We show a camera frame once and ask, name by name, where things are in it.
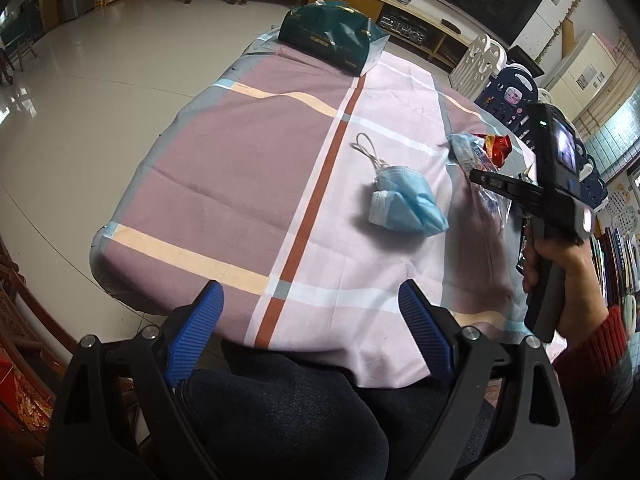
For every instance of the plaid tablecloth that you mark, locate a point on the plaid tablecloth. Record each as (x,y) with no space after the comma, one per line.
(240,170)

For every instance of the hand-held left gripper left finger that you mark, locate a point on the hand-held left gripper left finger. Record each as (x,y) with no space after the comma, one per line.
(197,320)

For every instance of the standing air conditioner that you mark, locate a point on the standing air conditioner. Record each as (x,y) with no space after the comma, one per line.
(580,67)

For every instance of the green ivy garland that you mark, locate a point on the green ivy garland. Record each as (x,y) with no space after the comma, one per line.
(570,15)

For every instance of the grey green cushion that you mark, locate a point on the grey green cushion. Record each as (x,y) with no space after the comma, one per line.
(629,312)

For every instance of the red gold sofa cushion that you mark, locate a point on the red gold sofa cushion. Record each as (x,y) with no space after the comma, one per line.
(22,395)

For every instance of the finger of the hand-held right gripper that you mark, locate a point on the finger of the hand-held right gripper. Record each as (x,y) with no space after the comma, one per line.
(505,185)

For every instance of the bamboo curtain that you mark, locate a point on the bamboo curtain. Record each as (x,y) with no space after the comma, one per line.
(615,100)

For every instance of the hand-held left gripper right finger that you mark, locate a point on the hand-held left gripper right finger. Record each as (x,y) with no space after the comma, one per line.
(425,325)

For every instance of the black monitor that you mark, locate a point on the black monitor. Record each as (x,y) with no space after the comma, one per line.
(522,60)

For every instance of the wooden sofa frame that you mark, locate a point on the wooden sofa frame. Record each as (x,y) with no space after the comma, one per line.
(30,310)

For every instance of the stack of books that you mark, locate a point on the stack of books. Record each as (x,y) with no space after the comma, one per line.
(615,260)

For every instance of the person's right hand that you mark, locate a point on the person's right hand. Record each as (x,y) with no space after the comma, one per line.
(575,285)

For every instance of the person's right forearm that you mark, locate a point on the person's right forearm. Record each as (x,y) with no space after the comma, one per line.
(600,385)

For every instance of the wall poster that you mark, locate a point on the wall poster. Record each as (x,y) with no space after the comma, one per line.
(625,205)

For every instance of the black audio receiver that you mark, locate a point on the black audio receiver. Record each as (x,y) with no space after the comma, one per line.
(400,27)

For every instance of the clear blue plastic wrapper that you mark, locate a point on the clear blue plastic wrapper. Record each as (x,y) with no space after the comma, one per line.
(465,150)

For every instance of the red snack packet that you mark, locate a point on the red snack packet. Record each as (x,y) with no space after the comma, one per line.
(497,147)

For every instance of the blue face mask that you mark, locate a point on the blue face mask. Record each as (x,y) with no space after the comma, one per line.
(410,200)

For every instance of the dark green paper bag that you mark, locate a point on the dark green paper bag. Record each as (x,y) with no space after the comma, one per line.
(325,30)

